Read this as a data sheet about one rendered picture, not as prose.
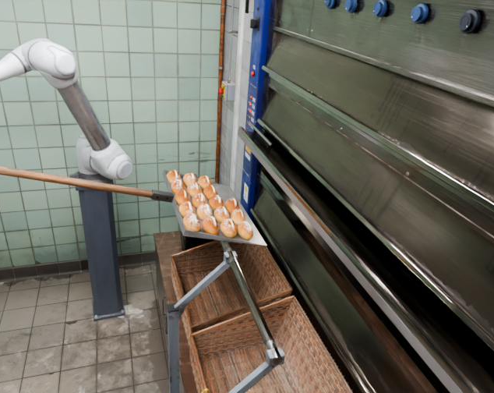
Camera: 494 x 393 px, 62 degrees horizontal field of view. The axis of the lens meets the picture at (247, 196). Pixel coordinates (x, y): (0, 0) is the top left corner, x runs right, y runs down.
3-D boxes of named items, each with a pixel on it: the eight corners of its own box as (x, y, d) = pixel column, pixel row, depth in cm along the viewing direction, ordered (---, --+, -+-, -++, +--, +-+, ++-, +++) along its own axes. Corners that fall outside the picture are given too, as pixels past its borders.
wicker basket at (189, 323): (251, 264, 249) (255, 225, 236) (288, 334, 202) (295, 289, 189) (169, 277, 234) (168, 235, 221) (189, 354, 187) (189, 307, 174)
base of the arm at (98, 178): (69, 173, 246) (68, 164, 243) (108, 170, 254) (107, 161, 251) (69, 187, 231) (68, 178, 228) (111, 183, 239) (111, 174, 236)
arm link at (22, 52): (4, 47, 184) (19, 51, 177) (38, 29, 193) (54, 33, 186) (19, 73, 193) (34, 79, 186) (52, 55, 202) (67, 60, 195)
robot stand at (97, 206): (92, 301, 294) (74, 172, 248) (121, 295, 301) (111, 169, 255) (93, 321, 277) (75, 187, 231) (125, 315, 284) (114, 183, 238)
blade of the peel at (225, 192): (183, 235, 155) (185, 229, 154) (162, 174, 201) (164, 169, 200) (266, 246, 171) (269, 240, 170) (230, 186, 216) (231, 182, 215)
